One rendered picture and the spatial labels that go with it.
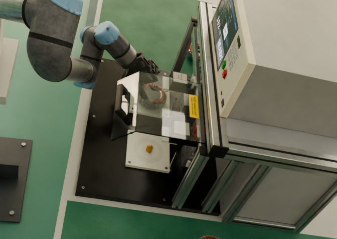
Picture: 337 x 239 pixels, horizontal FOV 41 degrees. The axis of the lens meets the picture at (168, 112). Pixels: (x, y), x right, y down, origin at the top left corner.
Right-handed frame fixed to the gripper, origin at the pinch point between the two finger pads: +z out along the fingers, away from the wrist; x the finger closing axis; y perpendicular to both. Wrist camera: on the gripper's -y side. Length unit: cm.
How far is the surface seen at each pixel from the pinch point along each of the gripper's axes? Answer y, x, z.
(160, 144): 0.3, -20.7, 4.0
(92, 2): -63, 136, 17
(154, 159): -1.0, -27.9, 2.5
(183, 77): 13.7, 0.7, -2.1
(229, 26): 40.6, -11.0, -21.9
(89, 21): -75, 136, 28
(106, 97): -14.7, -1.6, -10.2
